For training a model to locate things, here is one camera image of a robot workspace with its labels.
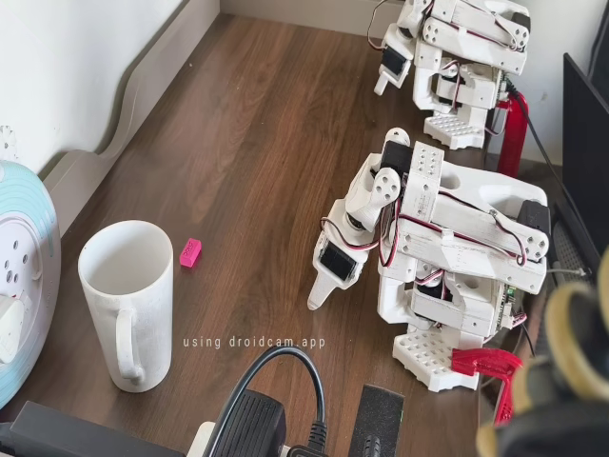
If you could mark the white plug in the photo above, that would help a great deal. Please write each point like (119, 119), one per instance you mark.
(9, 328)

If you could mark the black power adapter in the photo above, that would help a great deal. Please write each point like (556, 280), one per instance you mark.
(247, 423)

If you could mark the blurred yellow black object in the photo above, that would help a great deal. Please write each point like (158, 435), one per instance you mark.
(571, 333)

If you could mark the black flat box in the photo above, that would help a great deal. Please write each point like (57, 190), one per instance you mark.
(71, 433)

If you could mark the red clamp with ribbed jaw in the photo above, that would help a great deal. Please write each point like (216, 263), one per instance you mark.
(480, 363)

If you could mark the white leader handle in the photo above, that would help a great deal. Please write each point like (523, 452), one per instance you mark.
(394, 63)

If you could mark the tall white mug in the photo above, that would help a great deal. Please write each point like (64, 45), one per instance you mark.
(128, 304)

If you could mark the black foam block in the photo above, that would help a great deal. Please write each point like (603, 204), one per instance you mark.
(378, 409)

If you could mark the red smooth clamp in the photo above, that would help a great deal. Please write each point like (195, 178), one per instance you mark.
(514, 128)

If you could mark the small pink block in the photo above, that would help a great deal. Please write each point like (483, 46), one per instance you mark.
(190, 253)

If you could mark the black mesh panel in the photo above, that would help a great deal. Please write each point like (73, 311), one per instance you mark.
(571, 252)

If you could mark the white flower decoration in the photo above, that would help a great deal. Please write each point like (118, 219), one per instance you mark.
(7, 143)

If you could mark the white leader robot arm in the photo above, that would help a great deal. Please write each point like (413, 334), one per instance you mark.
(471, 47)

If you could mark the white follower gripper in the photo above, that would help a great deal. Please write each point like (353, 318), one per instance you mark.
(336, 263)

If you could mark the grey wavy desk side rail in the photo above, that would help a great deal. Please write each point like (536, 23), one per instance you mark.
(143, 71)

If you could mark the white follower robot arm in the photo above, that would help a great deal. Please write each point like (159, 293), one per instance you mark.
(466, 228)

